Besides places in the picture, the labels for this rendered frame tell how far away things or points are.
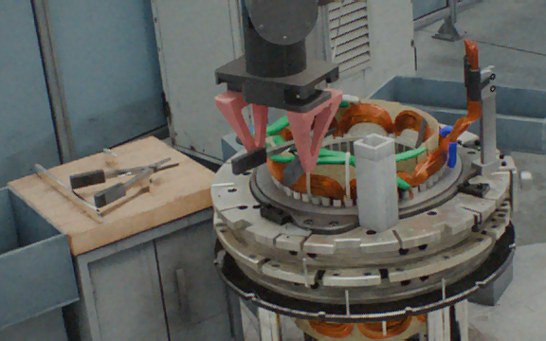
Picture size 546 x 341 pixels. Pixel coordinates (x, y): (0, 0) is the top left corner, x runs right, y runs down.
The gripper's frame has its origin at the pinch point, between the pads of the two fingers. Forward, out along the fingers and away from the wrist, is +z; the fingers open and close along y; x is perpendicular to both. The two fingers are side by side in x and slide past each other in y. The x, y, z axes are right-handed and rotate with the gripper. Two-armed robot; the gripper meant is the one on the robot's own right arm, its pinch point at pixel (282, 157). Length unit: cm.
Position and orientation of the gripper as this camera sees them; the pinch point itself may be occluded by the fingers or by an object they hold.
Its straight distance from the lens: 112.0
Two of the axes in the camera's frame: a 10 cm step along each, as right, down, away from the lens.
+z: 0.7, 9.1, 4.0
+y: 8.2, 1.8, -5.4
